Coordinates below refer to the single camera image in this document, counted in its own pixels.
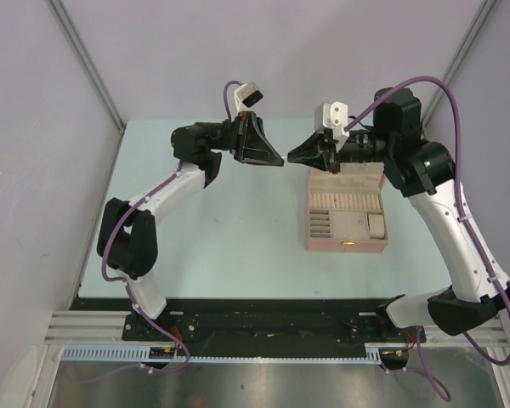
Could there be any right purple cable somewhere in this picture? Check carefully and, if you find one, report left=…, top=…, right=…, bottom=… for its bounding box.
left=343, top=75, right=510, bottom=405

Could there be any purple cable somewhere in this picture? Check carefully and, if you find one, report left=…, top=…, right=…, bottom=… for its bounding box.
left=63, top=79, right=247, bottom=384
left=343, top=75, right=510, bottom=405

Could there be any aluminium frame rail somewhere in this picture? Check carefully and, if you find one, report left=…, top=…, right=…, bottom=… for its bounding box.
left=43, top=310, right=130, bottom=346

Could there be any grey slotted cable duct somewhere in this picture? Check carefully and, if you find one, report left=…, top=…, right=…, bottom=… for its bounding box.
left=61, top=345, right=406, bottom=364

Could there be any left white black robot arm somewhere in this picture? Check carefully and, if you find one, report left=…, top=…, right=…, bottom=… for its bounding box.
left=97, top=110, right=285, bottom=340

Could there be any beige ring cushion block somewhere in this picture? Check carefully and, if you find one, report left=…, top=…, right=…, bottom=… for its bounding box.
left=368, top=213, right=386, bottom=240

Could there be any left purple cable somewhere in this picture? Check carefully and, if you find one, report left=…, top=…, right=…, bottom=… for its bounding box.
left=63, top=79, right=247, bottom=384

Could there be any aluminium corner post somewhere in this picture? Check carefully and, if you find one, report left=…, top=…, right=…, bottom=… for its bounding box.
left=422, top=0, right=500, bottom=128
left=45, top=0, right=126, bottom=135

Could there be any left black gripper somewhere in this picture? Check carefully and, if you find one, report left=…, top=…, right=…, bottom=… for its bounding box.
left=196, top=111, right=283, bottom=167

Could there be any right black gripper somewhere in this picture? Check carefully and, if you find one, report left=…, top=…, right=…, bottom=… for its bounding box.
left=288, top=130, right=394, bottom=175

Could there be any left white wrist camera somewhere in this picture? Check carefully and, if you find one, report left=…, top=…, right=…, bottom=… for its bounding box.
left=234, top=82, right=264, bottom=112

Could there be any pink open jewelry box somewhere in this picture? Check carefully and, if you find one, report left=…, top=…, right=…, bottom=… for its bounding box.
left=305, top=162, right=388, bottom=253

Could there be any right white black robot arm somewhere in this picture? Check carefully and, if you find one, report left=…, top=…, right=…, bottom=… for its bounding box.
left=287, top=88, right=510, bottom=341

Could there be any right aluminium corner post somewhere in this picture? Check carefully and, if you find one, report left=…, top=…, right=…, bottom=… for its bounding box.
left=422, top=0, right=500, bottom=128

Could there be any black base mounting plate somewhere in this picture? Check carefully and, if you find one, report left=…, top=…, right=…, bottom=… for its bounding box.
left=70, top=297, right=443, bottom=346

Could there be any left aluminium corner post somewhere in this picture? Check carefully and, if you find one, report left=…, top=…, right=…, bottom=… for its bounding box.
left=45, top=0, right=126, bottom=135

